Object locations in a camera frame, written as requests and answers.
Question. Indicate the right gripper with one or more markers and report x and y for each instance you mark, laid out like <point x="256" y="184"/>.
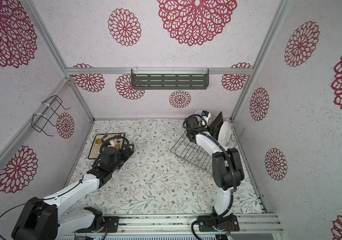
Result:
<point x="208" y="129"/>

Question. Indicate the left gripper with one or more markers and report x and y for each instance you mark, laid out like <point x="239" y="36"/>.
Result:
<point x="126" y="155"/>

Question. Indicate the black plate with gold rim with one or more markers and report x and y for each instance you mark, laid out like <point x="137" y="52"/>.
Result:
<point x="215" y="126"/>

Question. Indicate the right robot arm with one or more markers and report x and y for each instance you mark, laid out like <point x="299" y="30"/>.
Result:
<point x="227" y="168"/>

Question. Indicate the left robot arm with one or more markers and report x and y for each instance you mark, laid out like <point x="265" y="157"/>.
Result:
<point x="43" y="219"/>

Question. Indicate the white round plate front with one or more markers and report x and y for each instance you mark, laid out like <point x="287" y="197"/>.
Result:
<point x="224" y="133"/>

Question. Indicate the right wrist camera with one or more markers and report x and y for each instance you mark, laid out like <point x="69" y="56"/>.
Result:
<point x="206" y="115"/>

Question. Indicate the wire dish rack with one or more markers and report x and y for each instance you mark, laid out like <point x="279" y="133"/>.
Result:
<point x="199" y="152"/>

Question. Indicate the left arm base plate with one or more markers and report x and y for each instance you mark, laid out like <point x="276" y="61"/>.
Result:
<point x="111" y="223"/>

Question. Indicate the grey wall shelf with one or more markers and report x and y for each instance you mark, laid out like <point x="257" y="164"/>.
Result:
<point x="170" y="80"/>

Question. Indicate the black wire wall basket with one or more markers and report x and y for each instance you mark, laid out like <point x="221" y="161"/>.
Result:
<point x="40" y="120"/>

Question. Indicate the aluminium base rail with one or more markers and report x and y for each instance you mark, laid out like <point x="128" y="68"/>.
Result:
<point x="182" y="224"/>

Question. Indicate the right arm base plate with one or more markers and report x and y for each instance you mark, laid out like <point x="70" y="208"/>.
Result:
<point x="226" y="224"/>

